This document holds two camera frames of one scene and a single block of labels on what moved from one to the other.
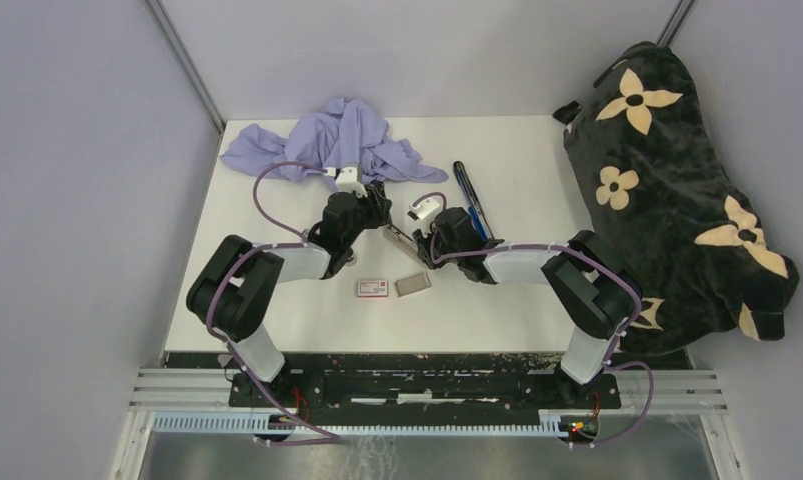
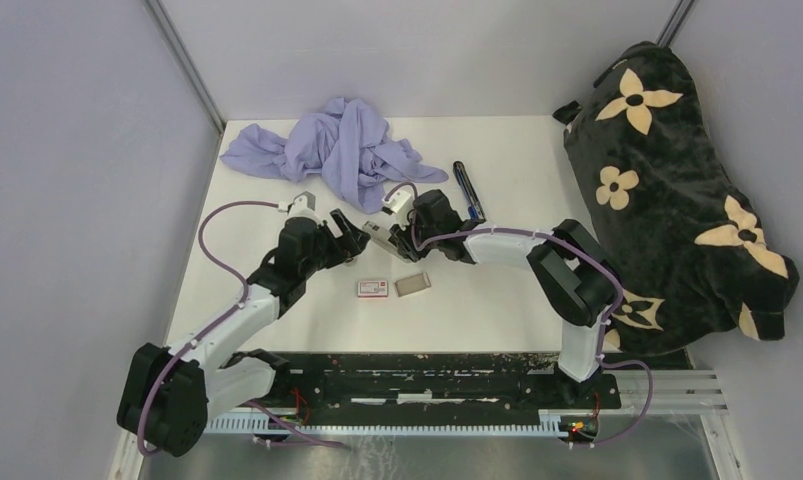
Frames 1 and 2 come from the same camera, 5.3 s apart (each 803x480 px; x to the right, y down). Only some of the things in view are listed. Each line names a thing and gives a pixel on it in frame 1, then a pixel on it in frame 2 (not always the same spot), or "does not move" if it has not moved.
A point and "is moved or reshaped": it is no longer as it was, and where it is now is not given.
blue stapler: [476, 210] does not move
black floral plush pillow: [659, 204] does not move
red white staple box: [373, 289] does not move
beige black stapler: [392, 232] is moved or reshaped
